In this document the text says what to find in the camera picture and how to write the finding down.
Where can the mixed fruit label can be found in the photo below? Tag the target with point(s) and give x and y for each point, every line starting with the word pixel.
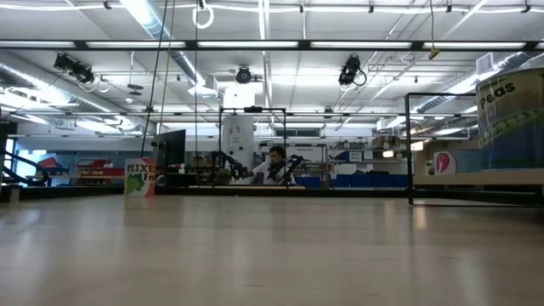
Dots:
pixel 138 178

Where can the peas label can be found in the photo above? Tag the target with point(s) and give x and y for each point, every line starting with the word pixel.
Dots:
pixel 510 127

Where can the black background robot arm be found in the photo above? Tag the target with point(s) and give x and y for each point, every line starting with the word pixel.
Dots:
pixel 291 166
pixel 227 163

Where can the light wooden shelf board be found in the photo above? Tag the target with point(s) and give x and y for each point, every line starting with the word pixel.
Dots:
pixel 489 177

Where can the person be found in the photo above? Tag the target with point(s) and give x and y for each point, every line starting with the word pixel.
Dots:
pixel 272 170

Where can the white pillar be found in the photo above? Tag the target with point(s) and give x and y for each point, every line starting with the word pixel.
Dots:
pixel 238 132

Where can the blue storage bin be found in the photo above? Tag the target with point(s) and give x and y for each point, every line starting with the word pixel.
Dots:
pixel 364 180
pixel 342 180
pixel 393 180
pixel 308 182

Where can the black monitor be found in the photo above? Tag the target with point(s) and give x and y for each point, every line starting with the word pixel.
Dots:
pixel 172 149

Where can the red tool cart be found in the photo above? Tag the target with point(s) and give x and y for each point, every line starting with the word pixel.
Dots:
pixel 100 171

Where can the black background rig frame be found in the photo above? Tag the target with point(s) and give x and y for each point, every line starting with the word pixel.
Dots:
pixel 253 109

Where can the round black overhead camera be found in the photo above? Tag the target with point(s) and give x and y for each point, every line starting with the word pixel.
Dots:
pixel 243 75

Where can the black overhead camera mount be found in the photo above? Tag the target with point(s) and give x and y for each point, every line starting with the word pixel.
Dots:
pixel 350 70
pixel 74 68

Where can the black metal shelf frame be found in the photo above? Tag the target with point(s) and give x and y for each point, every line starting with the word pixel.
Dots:
pixel 409 149

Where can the silver ventilation duct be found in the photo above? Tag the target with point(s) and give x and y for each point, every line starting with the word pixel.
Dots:
pixel 153 23

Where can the small grey post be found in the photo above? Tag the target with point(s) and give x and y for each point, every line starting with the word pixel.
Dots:
pixel 15 194

